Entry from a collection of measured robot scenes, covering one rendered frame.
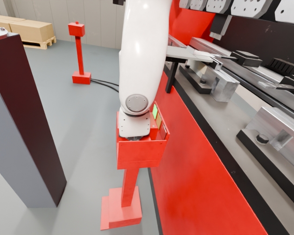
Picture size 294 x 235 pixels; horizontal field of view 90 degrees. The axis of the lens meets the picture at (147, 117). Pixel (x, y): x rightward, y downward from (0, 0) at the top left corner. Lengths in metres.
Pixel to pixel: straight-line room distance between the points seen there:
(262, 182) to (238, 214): 0.10
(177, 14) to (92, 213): 1.75
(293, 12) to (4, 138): 0.99
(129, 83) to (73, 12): 4.69
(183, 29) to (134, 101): 1.46
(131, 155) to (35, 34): 3.94
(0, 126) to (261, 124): 0.88
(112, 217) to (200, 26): 1.76
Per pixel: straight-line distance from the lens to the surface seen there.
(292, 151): 0.51
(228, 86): 0.69
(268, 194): 0.44
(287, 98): 0.84
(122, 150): 0.49
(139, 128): 0.46
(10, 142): 0.80
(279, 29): 1.31
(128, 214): 1.09
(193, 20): 1.73
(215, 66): 0.77
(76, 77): 2.58
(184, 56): 0.72
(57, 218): 1.26
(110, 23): 4.74
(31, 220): 1.31
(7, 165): 0.95
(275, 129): 0.53
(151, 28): 0.29
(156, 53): 0.27
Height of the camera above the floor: 1.15
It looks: 37 degrees down
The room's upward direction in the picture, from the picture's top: 12 degrees clockwise
